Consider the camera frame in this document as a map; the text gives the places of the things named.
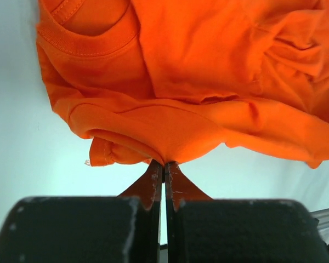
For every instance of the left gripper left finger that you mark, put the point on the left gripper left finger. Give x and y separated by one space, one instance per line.
125 228

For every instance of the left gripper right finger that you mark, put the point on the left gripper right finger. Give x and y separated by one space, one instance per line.
203 229

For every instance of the orange t-shirt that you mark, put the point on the orange t-shirt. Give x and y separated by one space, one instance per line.
172 80

